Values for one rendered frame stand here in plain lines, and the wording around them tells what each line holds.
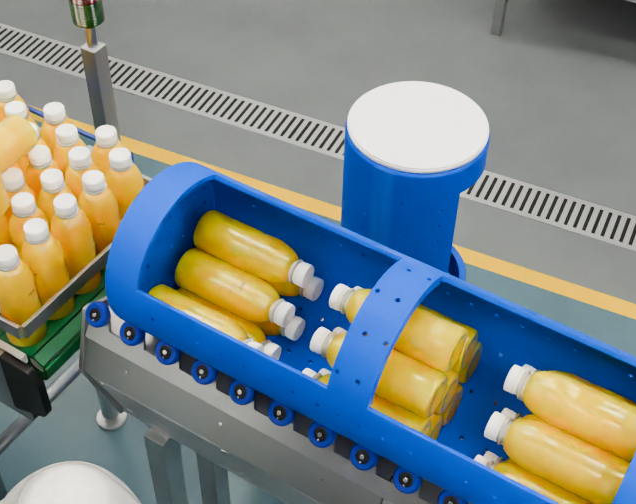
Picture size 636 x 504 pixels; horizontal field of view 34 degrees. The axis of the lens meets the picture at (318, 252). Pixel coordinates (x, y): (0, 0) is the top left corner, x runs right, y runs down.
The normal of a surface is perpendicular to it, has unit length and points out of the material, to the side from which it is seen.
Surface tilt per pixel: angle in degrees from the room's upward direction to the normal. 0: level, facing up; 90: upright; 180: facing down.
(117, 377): 70
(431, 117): 0
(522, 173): 0
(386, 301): 10
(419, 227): 90
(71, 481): 6
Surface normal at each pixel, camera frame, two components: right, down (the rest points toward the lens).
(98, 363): -0.49, 0.33
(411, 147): 0.01, -0.70
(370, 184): -0.65, 0.54
